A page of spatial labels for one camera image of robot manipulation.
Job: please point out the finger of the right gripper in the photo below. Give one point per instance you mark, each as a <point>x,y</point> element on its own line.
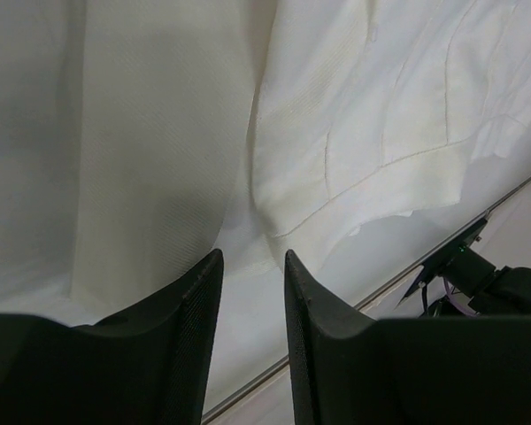
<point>441,256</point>

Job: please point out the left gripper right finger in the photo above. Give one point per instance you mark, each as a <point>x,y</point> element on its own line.
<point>346,368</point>

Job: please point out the aluminium table edge rail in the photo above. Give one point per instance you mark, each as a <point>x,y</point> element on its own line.
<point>249,380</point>

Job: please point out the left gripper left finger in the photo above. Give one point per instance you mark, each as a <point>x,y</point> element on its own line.
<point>146,364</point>

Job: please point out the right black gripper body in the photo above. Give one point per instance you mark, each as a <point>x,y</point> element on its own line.
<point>468,272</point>

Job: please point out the white pleated skirt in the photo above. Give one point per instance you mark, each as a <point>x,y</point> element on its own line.
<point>137,135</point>

